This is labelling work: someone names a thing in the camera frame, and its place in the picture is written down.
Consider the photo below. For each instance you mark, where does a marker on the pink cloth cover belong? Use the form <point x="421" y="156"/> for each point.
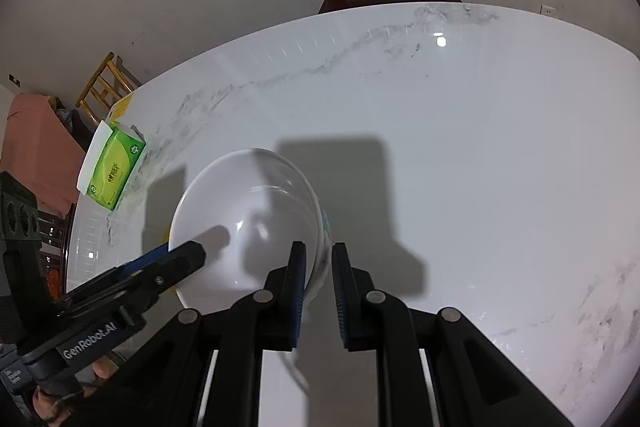
<point x="35" y="142"/>

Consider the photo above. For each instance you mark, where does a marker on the white bowl with lettering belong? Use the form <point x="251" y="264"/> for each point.
<point x="250" y="197"/>

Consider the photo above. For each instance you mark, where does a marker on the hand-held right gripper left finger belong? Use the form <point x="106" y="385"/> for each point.
<point x="298" y="292"/>

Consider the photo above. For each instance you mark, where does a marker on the dark wall socket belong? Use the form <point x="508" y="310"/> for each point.
<point x="14" y="80"/>

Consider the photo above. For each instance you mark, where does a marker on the orange object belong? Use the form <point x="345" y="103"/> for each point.
<point x="52" y="281"/>

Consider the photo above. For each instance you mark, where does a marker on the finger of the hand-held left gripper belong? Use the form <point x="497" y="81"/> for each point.
<point x="145" y="259"/>
<point x="175" y="262"/>

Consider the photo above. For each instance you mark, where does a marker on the person's left hand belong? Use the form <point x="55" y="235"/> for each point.
<point x="106" y="367"/>

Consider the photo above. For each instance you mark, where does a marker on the white wall socket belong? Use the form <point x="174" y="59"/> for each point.
<point x="549" y="10"/>

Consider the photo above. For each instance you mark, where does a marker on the pale yellow paper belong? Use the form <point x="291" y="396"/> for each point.
<point x="120" y="108"/>

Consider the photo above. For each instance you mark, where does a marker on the green tissue pack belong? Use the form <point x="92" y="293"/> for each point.
<point x="112" y="167"/>

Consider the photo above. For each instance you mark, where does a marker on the dark cloth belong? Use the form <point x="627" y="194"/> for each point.
<point x="72" y="127"/>

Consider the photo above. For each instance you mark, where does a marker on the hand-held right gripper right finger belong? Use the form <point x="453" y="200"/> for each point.
<point x="340" y="297"/>

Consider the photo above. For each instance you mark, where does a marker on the bamboo chair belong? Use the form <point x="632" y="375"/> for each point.
<point x="95" y="79"/>

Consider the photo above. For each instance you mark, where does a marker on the person's left forearm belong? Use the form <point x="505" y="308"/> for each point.
<point x="85" y="412"/>

